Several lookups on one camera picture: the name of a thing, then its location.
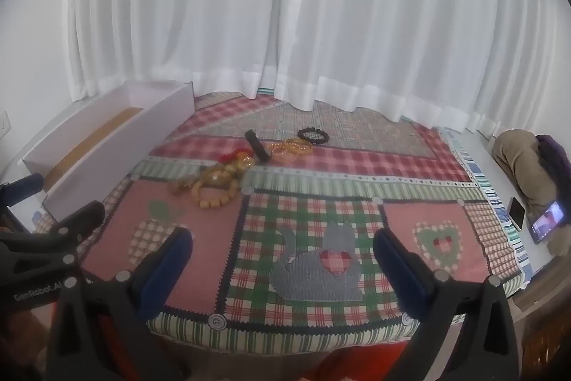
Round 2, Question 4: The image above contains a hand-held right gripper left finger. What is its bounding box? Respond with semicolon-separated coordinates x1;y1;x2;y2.
47;226;193;381

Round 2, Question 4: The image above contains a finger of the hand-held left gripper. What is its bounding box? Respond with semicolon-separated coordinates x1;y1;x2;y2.
0;173;45;209
0;200;106;275

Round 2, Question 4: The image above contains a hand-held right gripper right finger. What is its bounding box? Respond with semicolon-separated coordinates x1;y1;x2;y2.
372;228;520;381

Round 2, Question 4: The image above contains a tan wooden bead bracelet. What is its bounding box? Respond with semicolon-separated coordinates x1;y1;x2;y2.
197;180;241;210

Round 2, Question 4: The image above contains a white cardboard box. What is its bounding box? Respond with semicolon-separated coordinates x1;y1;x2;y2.
21;80;196;222

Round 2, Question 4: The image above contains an amber bead bracelet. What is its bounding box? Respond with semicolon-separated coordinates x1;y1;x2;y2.
196;155;258;186

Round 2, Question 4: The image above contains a black bead bracelet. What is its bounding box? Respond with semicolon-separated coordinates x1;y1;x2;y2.
297;126;330;147

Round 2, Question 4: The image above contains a patchwork cat blanket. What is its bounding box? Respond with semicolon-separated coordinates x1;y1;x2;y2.
36;92;529;355

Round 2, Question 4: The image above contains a plaid cloth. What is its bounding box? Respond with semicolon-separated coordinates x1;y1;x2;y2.
85;310;431;381

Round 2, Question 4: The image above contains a red bead ornament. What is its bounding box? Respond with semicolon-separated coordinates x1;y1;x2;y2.
218;147;249;164

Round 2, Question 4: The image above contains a blue striped mat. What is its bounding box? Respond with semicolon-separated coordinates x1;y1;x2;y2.
439;126;531;280

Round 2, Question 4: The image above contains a white phone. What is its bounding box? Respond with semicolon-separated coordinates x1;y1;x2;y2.
509;197;527;232

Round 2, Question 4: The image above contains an amber bangle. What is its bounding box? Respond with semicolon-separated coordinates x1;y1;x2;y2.
285;137;314;157
267;142;292;161

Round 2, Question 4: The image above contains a phone with lit screen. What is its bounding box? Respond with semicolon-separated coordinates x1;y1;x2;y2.
529;200;565;245

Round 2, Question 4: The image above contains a brown wooden furniture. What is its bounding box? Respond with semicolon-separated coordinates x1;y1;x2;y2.
513;296;571;381

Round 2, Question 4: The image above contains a white sheer curtain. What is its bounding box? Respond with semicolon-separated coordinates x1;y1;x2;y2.
273;0;556;137
67;0;290;101

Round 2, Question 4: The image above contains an amber bead chain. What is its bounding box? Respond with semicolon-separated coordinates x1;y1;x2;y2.
168;179;201;197

